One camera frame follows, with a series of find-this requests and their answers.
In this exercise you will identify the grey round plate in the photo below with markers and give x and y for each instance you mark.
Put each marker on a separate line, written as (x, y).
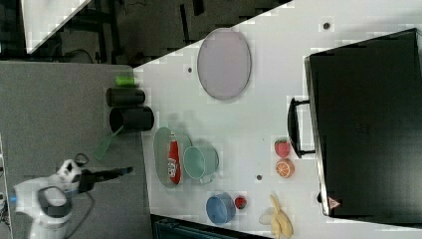
(224, 64)

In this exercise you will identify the silver black toaster oven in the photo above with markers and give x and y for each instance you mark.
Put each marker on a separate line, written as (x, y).
(365, 107)

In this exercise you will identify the green cup with handle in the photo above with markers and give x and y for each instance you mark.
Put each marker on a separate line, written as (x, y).
(201, 162)

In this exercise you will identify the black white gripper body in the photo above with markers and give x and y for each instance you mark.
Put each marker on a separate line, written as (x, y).
(73, 179)

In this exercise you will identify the bright green small cylinder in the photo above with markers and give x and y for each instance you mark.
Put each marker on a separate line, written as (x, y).
(125, 82)

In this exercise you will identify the green slotted spatula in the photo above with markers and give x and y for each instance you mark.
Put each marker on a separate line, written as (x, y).
(104, 144)

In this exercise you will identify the grey oval metal strainer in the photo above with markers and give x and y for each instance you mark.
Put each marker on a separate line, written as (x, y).
(161, 143)

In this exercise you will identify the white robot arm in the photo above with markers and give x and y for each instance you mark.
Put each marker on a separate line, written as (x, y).
(48, 202)

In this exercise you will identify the blue cup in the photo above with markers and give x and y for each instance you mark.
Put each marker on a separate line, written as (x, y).
(220, 208)

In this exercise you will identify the small black cylinder container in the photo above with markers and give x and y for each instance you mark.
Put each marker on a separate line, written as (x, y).
(121, 97)

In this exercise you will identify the red plush ketchup bottle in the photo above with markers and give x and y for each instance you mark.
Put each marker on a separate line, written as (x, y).
(173, 162)

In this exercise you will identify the peeled toy banana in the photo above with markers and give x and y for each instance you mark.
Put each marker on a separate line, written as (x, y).
(277, 219)

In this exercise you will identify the orange slice toy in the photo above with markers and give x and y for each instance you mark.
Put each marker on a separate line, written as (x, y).
(285, 168)

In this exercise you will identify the red toy strawberry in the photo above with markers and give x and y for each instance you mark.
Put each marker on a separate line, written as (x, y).
(282, 148)

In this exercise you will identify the large black pot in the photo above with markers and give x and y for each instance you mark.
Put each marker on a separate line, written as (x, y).
(131, 119)

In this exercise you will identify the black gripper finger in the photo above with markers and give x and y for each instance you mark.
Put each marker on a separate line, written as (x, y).
(114, 173)

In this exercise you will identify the small red toy fruit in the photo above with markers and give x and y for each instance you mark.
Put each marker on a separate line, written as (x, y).
(240, 202)

